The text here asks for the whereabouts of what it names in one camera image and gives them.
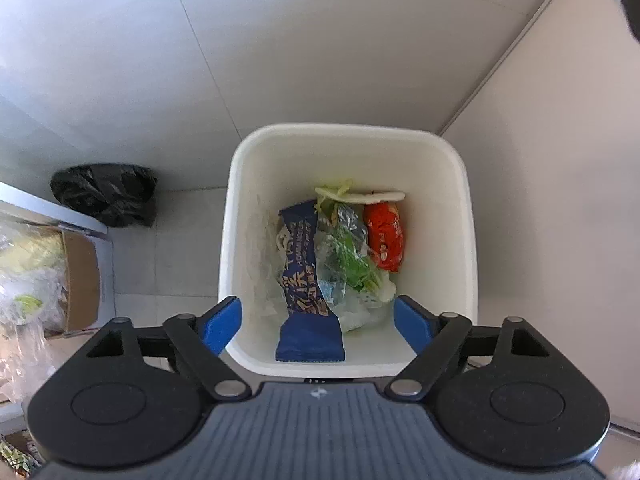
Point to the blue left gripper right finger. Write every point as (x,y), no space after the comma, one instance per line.
(415,324)

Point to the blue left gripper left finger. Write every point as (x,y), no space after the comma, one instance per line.
(218,325)

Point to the clear plastic bag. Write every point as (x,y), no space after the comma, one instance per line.
(356,309)

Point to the dark blue noodle bag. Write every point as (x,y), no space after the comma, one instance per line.
(311,333)

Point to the red snack packet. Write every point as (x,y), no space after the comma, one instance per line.
(386,239)

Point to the green chips packet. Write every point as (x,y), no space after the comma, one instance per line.
(345,237)

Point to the white foam net large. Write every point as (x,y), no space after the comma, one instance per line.
(267,254)

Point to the beige plastic trash bin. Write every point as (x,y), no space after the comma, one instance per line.
(282,164)

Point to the cardboard box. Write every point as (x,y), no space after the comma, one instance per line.
(81,301)

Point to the white cabbage stalk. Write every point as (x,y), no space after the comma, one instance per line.
(343,194)

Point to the black garbage bag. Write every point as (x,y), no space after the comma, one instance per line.
(116,195)

